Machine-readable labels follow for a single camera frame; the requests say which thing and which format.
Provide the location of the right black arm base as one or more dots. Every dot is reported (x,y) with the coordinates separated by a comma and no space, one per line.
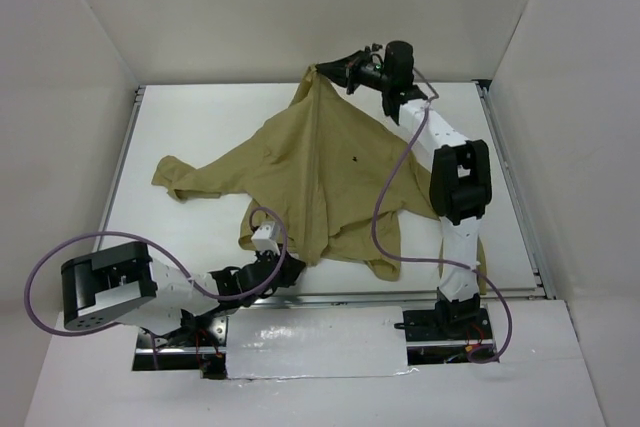
(432,341)

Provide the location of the aluminium table frame rail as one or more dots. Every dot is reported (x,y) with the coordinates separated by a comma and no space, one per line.
(199,123)

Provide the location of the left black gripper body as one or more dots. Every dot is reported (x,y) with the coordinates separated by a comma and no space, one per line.
(279,270)

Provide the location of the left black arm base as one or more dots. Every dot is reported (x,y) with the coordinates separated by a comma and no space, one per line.
(201,350)

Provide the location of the khaki hooded zip jacket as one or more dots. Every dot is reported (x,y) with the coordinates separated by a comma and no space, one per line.
(330,172)

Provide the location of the white foil-wrapped panel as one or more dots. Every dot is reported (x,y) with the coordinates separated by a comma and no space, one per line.
(336,342)

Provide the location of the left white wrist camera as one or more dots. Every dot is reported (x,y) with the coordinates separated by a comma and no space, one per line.
(266,237)

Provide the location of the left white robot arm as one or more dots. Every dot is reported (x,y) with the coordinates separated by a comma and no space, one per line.
(125,285)

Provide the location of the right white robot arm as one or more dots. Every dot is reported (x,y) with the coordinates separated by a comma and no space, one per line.
(460,188)

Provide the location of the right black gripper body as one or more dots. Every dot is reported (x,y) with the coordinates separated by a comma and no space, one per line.
(351,75)

